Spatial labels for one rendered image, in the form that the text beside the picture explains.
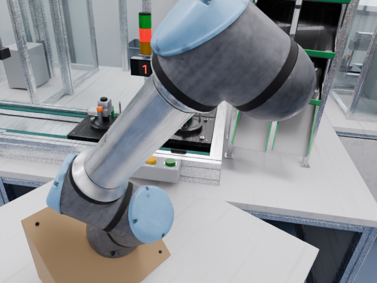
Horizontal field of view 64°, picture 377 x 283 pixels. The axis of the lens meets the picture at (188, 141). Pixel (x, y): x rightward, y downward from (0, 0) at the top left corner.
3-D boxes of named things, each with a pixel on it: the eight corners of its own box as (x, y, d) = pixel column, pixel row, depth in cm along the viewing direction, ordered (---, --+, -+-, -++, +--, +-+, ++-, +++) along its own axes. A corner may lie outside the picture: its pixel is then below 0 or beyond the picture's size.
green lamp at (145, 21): (149, 29, 118) (149, 16, 115) (137, 28, 118) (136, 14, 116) (152, 27, 122) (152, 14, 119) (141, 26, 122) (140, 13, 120)
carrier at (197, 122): (210, 147, 122) (213, 119, 116) (152, 141, 125) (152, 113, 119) (215, 122, 143) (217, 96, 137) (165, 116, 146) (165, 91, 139)
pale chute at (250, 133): (266, 153, 114) (266, 150, 110) (231, 146, 117) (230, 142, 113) (280, 86, 120) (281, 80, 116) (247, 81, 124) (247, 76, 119)
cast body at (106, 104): (107, 117, 125) (105, 101, 122) (97, 115, 126) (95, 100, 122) (114, 109, 132) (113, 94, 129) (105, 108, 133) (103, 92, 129)
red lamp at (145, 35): (150, 42, 120) (149, 29, 118) (137, 41, 121) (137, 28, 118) (152, 40, 124) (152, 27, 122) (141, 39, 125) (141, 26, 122)
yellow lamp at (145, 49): (150, 55, 123) (150, 42, 120) (138, 54, 123) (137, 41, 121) (153, 52, 127) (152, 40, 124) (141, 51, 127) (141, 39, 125)
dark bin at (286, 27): (285, 55, 97) (289, 35, 91) (244, 50, 101) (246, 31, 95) (295, 7, 112) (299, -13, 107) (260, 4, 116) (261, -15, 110)
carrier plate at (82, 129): (124, 146, 120) (124, 141, 119) (67, 139, 123) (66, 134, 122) (141, 119, 141) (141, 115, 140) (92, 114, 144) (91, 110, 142)
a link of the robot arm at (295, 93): (367, 107, 38) (270, 16, 79) (311, 56, 34) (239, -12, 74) (297, 164, 44) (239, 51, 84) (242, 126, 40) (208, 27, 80)
